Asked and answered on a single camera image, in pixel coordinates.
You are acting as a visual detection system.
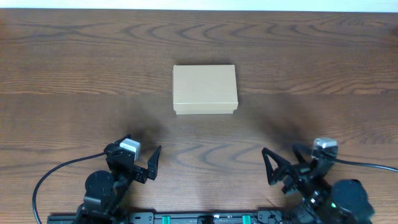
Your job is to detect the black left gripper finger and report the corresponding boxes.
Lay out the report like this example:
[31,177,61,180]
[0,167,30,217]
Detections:
[108,134,131,149]
[147,145,162,180]

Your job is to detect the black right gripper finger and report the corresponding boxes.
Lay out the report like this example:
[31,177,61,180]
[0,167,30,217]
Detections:
[292,143,313,164]
[262,147,294,186]

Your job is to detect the brown cardboard box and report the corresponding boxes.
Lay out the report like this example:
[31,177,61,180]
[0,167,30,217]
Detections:
[173,65,239,115]

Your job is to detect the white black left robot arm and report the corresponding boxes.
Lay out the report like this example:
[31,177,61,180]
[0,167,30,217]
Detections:
[74,134,162,224]

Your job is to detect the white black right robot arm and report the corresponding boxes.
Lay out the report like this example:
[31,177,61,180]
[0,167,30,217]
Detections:
[262,138,374,223]

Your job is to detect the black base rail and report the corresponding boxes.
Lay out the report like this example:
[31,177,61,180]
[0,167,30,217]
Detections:
[46,210,312,224]

